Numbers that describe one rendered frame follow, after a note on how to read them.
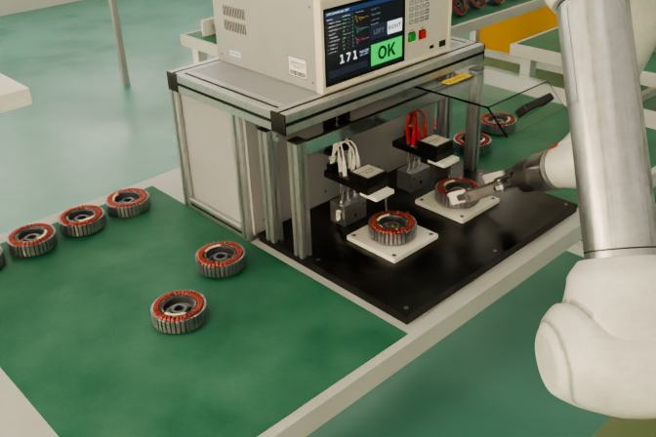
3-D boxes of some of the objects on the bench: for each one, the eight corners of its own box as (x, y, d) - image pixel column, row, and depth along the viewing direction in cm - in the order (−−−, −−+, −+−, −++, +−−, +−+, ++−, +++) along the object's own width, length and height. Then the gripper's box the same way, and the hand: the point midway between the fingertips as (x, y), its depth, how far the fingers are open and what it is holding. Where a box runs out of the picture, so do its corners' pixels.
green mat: (407, 334, 145) (407, 333, 145) (131, 522, 108) (131, 521, 108) (152, 185, 207) (152, 185, 207) (-79, 274, 170) (-79, 273, 170)
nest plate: (437, 238, 172) (438, 233, 172) (394, 263, 163) (394, 258, 163) (389, 217, 182) (389, 212, 182) (347, 239, 173) (347, 235, 173)
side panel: (259, 237, 180) (248, 113, 165) (249, 242, 178) (237, 116, 163) (193, 200, 198) (179, 86, 183) (184, 204, 196) (168, 89, 182)
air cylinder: (366, 216, 183) (366, 196, 180) (345, 227, 179) (344, 207, 176) (351, 209, 186) (351, 189, 184) (330, 219, 182) (329, 200, 179)
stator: (160, 301, 157) (157, 288, 155) (213, 301, 156) (211, 287, 155) (145, 336, 147) (143, 320, 145) (202, 336, 146) (200, 320, 145)
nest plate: (499, 202, 187) (500, 198, 186) (462, 223, 178) (463, 219, 177) (452, 183, 197) (452, 179, 196) (415, 204, 188) (415, 199, 187)
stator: (489, 198, 186) (490, 185, 185) (461, 214, 180) (462, 200, 178) (454, 184, 194) (454, 172, 192) (426, 199, 187) (426, 185, 186)
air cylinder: (430, 183, 198) (430, 165, 195) (411, 193, 193) (411, 174, 190) (415, 178, 201) (416, 159, 198) (396, 187, 196) (396, 168, 194)
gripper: (509, 208, 159) (440, 221, 176) (572, 171, 174) (503, 187, 191) (496, 175, 159) (429, 192, 176) (561, 141, 173) (493, 160, 191)
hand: (471, 188), depth 183 cm, fingers open, 13 cm apart
